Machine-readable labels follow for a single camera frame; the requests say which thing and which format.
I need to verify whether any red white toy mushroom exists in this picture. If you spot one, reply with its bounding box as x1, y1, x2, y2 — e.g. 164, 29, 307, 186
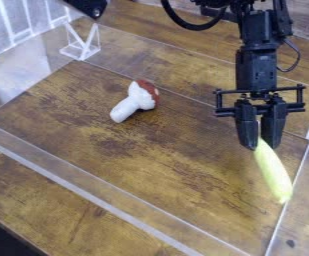
109, 80, 159, 123

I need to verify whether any clear acrylic triangular bracket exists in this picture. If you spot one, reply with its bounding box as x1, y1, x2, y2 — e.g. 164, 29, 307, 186
59, 23, 100, 61

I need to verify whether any clear acrylic enclosure wall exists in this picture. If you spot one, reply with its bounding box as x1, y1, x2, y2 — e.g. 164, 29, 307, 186
0, 23, 309, 256

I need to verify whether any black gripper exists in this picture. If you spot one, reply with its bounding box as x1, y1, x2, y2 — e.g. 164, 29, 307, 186
214, 47, 304, 150

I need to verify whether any black cable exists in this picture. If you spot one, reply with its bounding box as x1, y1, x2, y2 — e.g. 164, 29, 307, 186
275, 36, 302, 74

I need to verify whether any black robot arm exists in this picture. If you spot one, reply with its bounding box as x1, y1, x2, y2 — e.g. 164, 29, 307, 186
160, 0, 304, 150

